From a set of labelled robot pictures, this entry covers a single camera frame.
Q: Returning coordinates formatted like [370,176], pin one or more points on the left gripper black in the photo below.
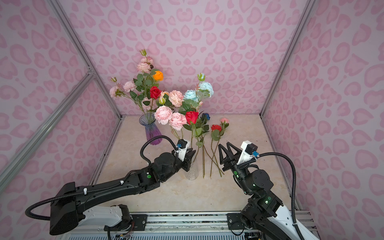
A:
[187,162]

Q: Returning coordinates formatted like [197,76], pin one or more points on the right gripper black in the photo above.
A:
[231,162]

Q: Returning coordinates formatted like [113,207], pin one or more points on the clear glass cylinder vase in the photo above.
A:
[193,172]

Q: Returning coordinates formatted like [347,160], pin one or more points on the pink rose stem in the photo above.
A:
[224,125]

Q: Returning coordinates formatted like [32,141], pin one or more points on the blue rose stem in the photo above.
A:
[205,121]

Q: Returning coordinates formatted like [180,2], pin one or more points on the small mixed roses spray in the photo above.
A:
[166,116]

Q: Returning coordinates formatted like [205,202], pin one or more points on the purple glass vase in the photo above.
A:
[148,121]

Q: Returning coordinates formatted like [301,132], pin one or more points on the teal peony branch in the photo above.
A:
[193,99]

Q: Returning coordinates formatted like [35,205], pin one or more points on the large red rose stem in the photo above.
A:
[155,93]
[194,124]

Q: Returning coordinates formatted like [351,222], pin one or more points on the orange rose stem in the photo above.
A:
[145,81]

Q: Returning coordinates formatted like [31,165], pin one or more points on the pink peony branch with bud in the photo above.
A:
[126,90]

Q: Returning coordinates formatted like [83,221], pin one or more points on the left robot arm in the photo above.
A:
[68,209]

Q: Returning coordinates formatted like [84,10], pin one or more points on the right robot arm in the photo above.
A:
[264,211]

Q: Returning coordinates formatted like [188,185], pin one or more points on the small pink peony sprig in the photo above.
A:
[146,63]

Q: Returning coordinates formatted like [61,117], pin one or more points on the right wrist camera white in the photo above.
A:
[249,152]

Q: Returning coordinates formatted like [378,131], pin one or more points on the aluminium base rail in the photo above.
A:
[174,226]

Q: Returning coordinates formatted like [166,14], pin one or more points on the right aluminium frame strut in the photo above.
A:
[309,8]

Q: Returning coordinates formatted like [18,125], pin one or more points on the diagonal aluminium frame strut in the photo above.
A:
[20,158]

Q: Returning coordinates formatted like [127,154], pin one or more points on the left aluminium frame strut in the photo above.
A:
[80,48]

